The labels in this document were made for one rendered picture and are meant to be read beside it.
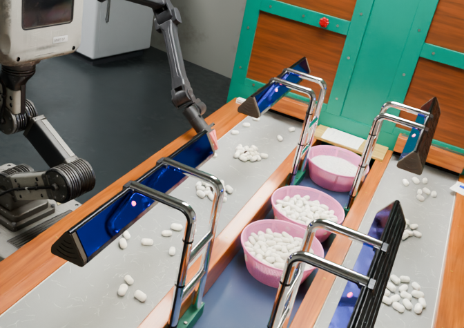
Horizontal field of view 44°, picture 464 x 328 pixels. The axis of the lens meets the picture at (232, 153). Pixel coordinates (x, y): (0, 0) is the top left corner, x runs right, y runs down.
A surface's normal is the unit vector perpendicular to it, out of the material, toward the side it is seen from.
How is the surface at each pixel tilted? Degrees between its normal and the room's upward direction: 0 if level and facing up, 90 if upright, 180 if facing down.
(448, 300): 0
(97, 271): 0
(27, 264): 0
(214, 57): 90
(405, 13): 90
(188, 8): 90
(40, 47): 90
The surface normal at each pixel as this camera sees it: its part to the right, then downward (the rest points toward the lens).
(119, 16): 0.80, 0.40
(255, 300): 0.18, -0.87
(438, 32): -0.40, 0.36
